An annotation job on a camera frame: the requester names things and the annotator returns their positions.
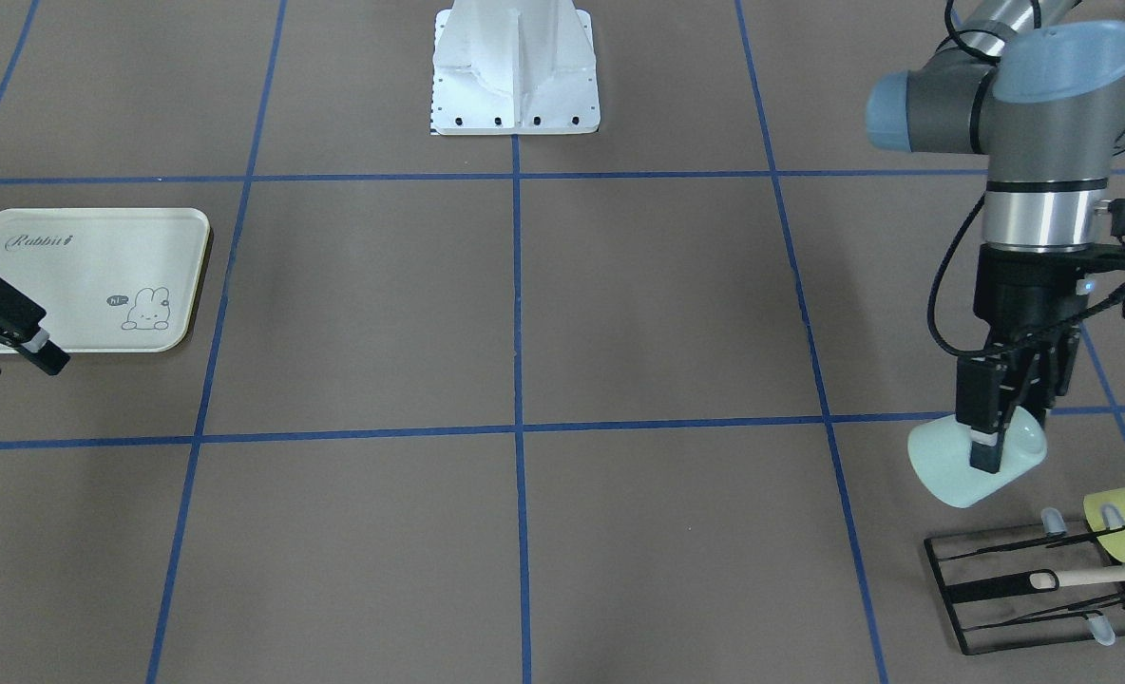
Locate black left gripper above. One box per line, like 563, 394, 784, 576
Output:
955, 245, 1089, 473

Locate light green cup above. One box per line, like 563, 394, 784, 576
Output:
908, 407, 1049, 509

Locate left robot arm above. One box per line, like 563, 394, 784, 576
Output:
864, 1, 1125, 475

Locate cream rabbit tray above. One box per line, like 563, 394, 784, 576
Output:
0, 208, 212, 353

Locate black wire cup rack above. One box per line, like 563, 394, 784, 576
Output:
923, 503, 1125, 656

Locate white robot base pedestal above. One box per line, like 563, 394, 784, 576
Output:
429, 1, 601, 136

